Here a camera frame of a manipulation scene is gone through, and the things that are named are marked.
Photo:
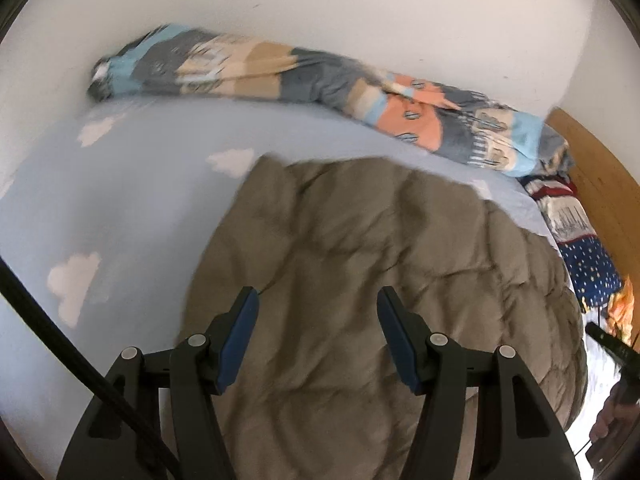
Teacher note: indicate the brown puffer jacket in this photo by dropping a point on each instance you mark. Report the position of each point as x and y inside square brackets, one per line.
[375, 240]

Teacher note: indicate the person's right hand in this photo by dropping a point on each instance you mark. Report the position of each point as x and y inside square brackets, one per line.
[607, 420]

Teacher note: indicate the light blue cloud bed sheet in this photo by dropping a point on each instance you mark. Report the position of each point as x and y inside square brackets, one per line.
[125, 200]

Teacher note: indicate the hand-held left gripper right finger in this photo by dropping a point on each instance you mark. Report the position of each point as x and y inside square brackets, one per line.
[400, 345]

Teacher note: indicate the wooden headboard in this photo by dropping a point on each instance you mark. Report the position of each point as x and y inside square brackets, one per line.
[595, 160]

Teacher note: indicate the navy starry pillow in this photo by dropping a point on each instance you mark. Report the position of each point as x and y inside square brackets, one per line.
[585, 260]

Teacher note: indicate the patchwork printed blanket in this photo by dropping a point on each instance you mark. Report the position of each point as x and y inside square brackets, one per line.
[300, 70]

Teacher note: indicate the orange printed cloth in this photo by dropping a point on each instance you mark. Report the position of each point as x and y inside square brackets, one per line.
[622, 310]

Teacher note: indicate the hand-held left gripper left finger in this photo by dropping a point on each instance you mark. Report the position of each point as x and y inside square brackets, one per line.
[237, 340]

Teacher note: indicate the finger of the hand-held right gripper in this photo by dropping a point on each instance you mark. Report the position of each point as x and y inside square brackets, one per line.
[607, 340]

